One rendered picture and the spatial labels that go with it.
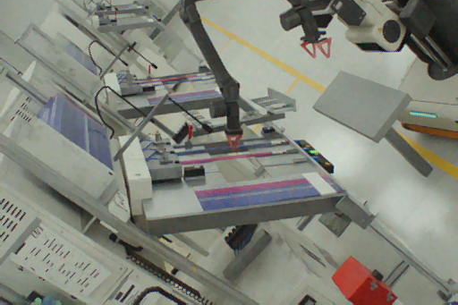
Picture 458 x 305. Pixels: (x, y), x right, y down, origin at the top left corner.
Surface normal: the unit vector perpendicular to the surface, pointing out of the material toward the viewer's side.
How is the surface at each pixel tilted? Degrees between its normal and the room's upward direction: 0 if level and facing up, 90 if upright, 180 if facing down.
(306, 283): 90
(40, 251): 89
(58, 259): 90
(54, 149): 90
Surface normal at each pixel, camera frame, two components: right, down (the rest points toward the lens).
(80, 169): 0.25, 0.30
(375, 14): 0.40, 0.11
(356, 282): -0.72, -0.58
